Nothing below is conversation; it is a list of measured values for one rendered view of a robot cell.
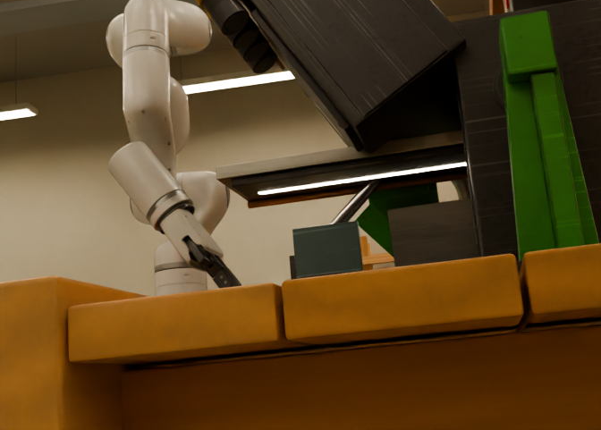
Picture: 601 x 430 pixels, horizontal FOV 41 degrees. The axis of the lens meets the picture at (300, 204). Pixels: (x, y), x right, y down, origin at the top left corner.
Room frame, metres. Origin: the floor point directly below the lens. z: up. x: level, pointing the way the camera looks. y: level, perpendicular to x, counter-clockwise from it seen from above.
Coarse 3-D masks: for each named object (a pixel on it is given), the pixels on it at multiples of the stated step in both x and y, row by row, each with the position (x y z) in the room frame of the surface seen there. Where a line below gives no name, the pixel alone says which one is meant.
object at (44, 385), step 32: (0, 288) 0.51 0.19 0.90; (32, 288) 0.51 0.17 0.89; (64, 288) 0.51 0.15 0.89; (96, 288) 0.56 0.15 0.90; (0, 320) 0.51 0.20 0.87; (32, 320) 0.51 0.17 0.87; (64, 320) 0.51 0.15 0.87; (0, 352) 0.51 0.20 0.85; (32, 352) 0.51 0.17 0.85; (64, 352) 0.51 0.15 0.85; (0, 384) 0.51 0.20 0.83; (32, 384) 0.51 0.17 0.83; (64, 384) 0.51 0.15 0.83; (96, 384) 0.55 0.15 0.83; (0, 416) 0.51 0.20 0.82; (32, 416) 0.51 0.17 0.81; (64, 416) 0.51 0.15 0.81; (96, 416) 0.55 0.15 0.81
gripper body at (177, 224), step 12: (168, 216) 1.38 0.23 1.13; (180, 216) 1.38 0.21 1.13; (192, 216) 1.42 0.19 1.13; (168, 228) 1.38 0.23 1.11; (180, 228) 1.37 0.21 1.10; (192, 228) 1.37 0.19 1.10; (180, 240) 1.37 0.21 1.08; (204, 240) 1.37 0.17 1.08; (180, 252) 1.37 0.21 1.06; (204, 252) 1.39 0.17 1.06; (216, 252) 1.41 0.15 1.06; (192, 264) 1.39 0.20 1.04
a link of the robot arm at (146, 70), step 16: (144, 48) 1.44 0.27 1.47; (160, 48) 1.45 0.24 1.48; (128, 64) 1.44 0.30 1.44; (144, 64) 1.43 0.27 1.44; (160, 64) 1.45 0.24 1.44; (128, 80) 1.44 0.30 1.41; (144, 80) 1.42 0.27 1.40; (160, 80) 1.44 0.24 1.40; (128, 96) 1.43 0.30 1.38; (144, 96) 1.42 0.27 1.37; (160, 96) 1.43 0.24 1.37; (128, 112) 1.44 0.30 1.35; (144, 112) 1.43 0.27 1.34; (160, 112) 1.44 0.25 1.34; (128, 128) 1.48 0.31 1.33; (144, 128) 1.46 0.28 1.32; (160, 128) 1.47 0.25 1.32; (160, 144) 1.50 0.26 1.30; (160, 160) 1.52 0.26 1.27
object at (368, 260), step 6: (360, 240) 7.72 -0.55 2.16; (366, 240) 7.72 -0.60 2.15; (360, 246) 7.72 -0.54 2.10; (366, 246) 7.72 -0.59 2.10; (366, 252) 7.72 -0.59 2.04; (366, 258) 7.68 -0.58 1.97; (372, 258) 7.67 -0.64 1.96; (378, 258) 7.66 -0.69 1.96; (384, 258) 7.66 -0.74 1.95; (390, 258) 7.65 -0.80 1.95; (366, 264) 7.68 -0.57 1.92; (372, 264) 8.18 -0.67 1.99; (366, 270) 7.72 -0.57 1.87
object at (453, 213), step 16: (400, 208) 1.31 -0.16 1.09; (416, 208) 1.31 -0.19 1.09; (432, 208) 1.30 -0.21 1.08; (448, 208) 1.30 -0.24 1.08; (464, 208) 1.29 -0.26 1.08; (400, 224) 1.32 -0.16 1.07; (416, 224) 1.31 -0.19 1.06; (432, 224) 1.31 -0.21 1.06; (448, 224) 1.30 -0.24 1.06; (464, 224) 1.30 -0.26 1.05; (400, 240) 1.33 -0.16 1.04; (416, 240) 1.32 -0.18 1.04; (432, 240) 1.32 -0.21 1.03; (448, 240) 1.31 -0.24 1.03; (464, 240) 1.31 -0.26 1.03; (400, 256) 1.33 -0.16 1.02; (416, 256) 1.33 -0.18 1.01; (432, 256) 1.32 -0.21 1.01; (448, 256) 1.32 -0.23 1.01; (464, 256) 1.31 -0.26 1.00
